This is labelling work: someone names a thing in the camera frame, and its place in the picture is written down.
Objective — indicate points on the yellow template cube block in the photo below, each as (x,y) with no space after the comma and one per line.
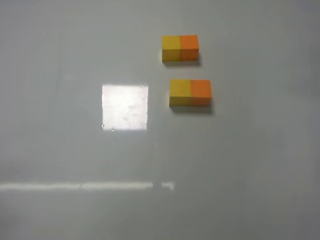
(171,48)

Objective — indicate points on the orange template cube block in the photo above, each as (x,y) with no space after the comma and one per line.
(189,48)

